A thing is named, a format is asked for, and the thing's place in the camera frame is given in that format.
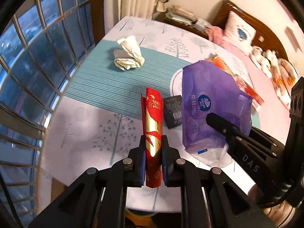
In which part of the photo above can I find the red gold paper envelope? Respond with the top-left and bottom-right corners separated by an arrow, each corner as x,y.
141,88 -> 163,188

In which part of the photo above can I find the orange gold snack bag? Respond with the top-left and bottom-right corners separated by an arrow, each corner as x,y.
207,55 -> 264,112

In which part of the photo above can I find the purple tissue pack wrapper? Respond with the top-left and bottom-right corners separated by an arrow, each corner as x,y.
182,61 -> 253,155

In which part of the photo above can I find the right hand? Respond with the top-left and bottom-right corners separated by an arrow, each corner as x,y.
248,184 -> 299,227

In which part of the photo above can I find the pink bed sheet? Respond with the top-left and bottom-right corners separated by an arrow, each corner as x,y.
205,26 -> 297,114

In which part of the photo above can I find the small black card packet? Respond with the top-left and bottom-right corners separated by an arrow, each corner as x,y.
163,95 -> 182,129

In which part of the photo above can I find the tree patterned bed cover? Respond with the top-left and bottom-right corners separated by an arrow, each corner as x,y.
37,15 -> 289,213

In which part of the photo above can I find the plush toy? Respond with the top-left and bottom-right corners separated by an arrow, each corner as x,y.
249,46 -> 299,96

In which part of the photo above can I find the crumpled white tissue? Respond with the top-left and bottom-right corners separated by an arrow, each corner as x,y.
113,36 -> 145,71

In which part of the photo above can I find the wooden headboard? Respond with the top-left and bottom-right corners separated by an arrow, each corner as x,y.
211,0 -> 289,60

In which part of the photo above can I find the white embroidered pillow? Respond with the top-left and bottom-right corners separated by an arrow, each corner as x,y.
223,11 -> 256,55

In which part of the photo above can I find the small white box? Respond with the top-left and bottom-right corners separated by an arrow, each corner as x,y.
194,18 -> 212,32

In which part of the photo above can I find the wooden nightstand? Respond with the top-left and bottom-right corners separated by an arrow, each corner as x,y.
153,13 -> 209,40

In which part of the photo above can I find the stack of books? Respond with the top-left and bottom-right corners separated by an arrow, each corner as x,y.
165,5 -> 198,26

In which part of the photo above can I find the window metal grille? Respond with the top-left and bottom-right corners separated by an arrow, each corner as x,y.
1,0 -> 95,227

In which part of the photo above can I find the cream curtain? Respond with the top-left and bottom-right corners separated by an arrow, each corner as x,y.
104,0 -> 156,33

